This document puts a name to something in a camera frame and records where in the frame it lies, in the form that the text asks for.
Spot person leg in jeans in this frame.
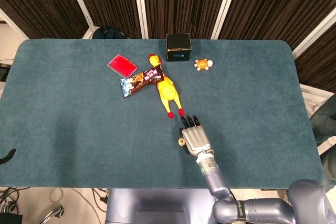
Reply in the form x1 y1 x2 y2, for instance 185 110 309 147
309 95 336 190

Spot orange white turtle toy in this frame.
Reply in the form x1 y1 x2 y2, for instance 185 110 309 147
194 58 214 72

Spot black electronic device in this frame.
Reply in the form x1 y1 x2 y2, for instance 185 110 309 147
0 62 11 80

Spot white metal rack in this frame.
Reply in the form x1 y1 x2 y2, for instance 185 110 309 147
299 83 336 120

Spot black power cable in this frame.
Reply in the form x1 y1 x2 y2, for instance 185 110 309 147
91 188 110 206

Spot white cable loop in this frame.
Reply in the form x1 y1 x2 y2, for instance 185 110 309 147
49 187 64 201

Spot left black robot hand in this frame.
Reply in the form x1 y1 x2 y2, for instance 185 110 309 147
0 148 16 166

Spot black cube box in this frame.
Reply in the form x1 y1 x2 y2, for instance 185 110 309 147
165 33 193 62

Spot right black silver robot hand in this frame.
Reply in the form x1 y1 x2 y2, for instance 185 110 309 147
178 115 212 156

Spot red card in clear case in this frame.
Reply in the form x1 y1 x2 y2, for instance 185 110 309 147
106 54 139 77

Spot black bag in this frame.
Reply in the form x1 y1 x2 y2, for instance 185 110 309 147
91 26 129 40

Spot brown chocolate snack wrapper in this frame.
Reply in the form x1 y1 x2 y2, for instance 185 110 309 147
119 67 165 99

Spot chrome chair leg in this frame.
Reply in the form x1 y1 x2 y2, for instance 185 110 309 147
39 205 65 224

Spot black cable bundle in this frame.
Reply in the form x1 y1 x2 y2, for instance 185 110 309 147
0 187 29 213

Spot blue-grey robot torso base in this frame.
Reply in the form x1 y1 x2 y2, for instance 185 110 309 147
105 188 218 224

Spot yellow rubber chicken toy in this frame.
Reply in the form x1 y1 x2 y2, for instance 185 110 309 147
148 54 186 119

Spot black flat box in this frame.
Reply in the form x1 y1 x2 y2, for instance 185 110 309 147
0 215 24 224

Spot blue felt table mat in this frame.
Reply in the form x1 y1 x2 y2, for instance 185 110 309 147
0 39 324 190

